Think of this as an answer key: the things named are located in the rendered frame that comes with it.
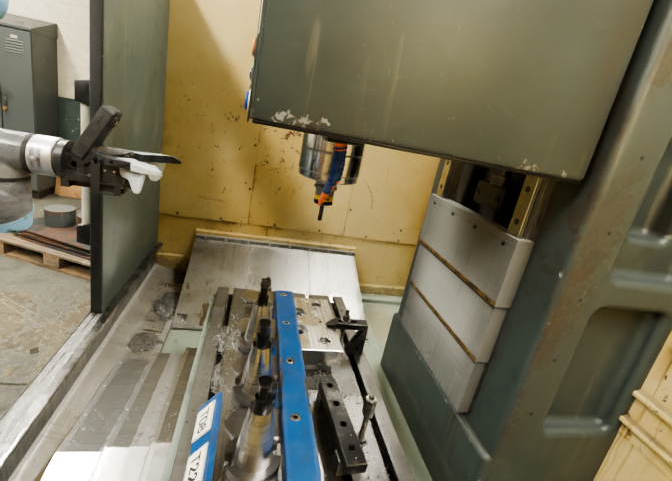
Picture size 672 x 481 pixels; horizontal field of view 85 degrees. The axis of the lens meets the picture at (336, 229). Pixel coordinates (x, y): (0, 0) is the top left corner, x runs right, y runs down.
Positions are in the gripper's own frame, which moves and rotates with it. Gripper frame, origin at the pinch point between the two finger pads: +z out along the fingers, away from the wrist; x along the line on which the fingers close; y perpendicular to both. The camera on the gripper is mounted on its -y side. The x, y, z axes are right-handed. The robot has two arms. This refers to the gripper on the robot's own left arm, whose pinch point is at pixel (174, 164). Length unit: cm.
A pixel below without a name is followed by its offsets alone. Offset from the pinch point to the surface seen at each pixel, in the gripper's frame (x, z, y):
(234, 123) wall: -115, 1, -3
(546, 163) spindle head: 17, 70, -15
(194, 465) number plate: 24, 12, 51
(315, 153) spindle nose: -9.2, 29.2, -6.2
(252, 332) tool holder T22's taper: 26.4, 19.2, 20.2
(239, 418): 41, 19, 23
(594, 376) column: 14, 107, 35
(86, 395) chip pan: -21, -25, 78
